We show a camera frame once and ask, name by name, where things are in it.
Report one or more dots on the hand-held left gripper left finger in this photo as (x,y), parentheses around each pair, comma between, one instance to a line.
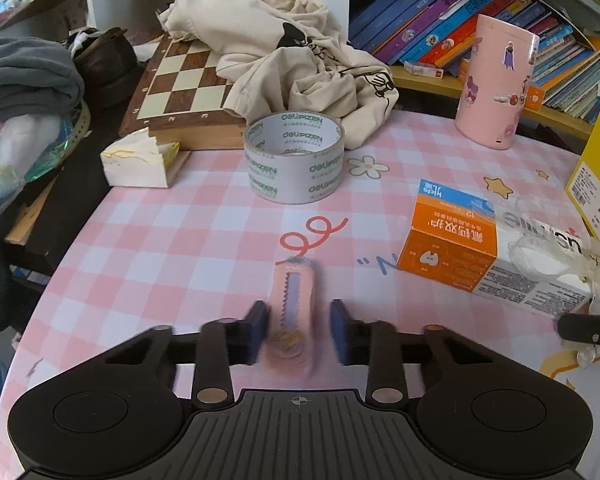
(257,332)

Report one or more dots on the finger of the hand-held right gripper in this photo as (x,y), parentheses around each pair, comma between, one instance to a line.
(582,329)

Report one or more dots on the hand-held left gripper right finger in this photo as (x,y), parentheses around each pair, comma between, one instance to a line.
(338,332)

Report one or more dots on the pink utility knife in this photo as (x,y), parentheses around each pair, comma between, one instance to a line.
(305,285)

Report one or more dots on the yellow cardboard box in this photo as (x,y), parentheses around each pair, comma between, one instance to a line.
(597,180)

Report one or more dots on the pink checked tablecloth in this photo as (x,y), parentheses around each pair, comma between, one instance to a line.
(180,240)

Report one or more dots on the orange and white carton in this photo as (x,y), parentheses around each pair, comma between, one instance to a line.
(450,245)

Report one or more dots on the clear packing tape roll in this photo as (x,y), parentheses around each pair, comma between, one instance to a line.
(292,160)

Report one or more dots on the white and yellow paper box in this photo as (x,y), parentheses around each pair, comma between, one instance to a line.
(135,162)

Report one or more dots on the wooden chessboard box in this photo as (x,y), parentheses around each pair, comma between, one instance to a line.
(180,90)

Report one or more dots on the pink stickered tumbler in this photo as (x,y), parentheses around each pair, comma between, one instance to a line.
(497,85)

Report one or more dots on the small white red box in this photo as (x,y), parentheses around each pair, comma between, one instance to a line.
(422,68)

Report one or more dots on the beige cloth bag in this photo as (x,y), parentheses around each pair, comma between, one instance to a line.
(290,50)

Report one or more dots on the row of thin picture books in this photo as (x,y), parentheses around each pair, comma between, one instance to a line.
(460,15)

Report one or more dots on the grey folded cloth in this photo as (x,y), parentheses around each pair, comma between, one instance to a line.
(25,80)

